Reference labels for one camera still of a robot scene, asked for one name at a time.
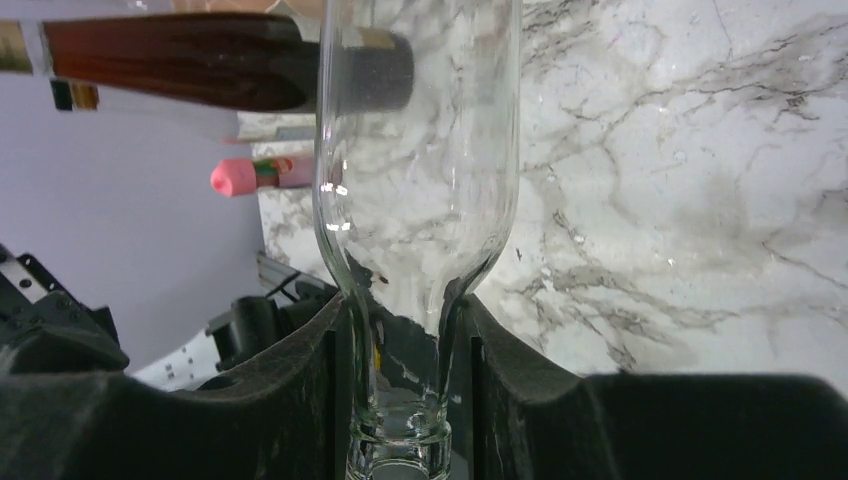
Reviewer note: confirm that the clear bottle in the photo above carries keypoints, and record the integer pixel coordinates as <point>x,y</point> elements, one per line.
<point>414,200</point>

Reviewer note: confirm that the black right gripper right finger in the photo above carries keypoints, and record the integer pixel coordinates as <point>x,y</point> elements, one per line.
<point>529,418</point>

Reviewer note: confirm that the pink bottle cap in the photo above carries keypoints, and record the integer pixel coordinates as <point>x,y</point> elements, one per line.
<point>244,176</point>

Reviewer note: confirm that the dark red gold-foil bottle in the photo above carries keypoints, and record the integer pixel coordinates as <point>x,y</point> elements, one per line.
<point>248,61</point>

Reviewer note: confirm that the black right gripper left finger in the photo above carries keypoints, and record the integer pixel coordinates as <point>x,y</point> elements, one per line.
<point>272,417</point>

